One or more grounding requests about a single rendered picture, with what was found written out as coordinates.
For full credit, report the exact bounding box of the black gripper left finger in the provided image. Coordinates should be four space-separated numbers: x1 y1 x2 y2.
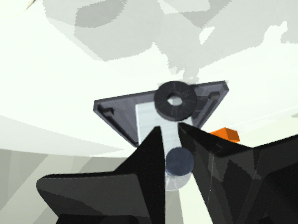
36 127 166 224

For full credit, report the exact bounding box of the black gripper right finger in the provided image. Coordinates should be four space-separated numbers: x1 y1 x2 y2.
177 123 298 224

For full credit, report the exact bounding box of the orange shallow tray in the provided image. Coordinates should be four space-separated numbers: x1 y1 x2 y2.
212 128 241 143

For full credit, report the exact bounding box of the black ring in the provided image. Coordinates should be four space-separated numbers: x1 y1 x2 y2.
153 80 197 123

